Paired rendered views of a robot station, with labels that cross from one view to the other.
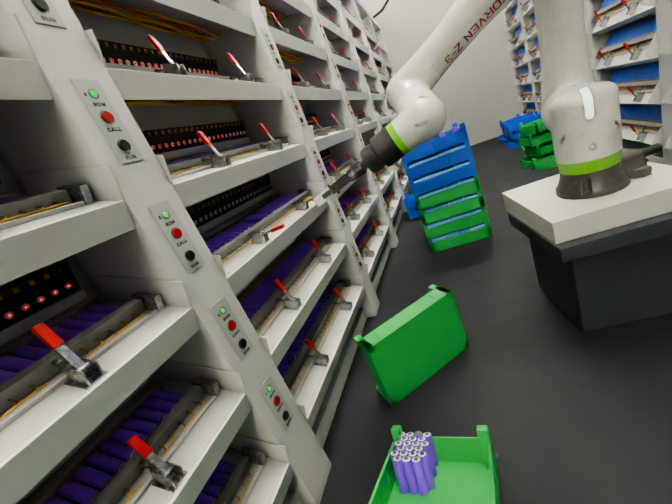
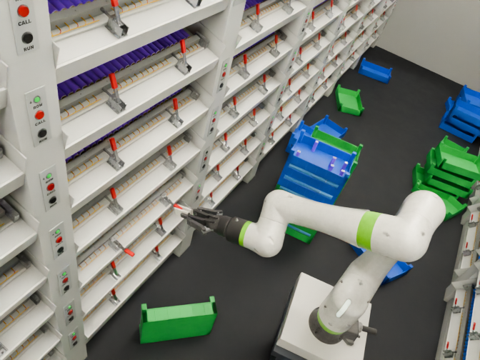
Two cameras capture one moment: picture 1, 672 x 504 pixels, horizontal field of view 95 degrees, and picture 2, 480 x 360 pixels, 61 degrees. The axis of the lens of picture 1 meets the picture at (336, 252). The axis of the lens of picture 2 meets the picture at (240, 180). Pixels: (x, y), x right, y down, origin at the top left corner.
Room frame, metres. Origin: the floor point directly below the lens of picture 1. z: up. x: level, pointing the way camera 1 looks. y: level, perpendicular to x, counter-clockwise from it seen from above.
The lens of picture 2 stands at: (-0.04, -0.08, 1.74)
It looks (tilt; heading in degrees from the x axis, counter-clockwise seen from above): 44 degrees down; 353
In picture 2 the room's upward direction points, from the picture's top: 17 degrees clockwise
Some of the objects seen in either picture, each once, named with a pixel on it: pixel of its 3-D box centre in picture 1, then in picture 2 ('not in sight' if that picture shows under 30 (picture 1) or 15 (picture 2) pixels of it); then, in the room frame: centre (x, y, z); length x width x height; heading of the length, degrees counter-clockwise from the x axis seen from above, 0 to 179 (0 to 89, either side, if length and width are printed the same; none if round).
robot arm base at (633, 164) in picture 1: (611, 167); (343, 326); (0.72, -0.73, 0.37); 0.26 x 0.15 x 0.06; 85
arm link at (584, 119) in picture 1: (583, 126); (343, 305); (0.73, -0.68, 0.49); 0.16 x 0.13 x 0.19; 147
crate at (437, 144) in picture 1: (430, 143); (321, 156); (1.52, -0.63, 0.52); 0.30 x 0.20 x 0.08; 72
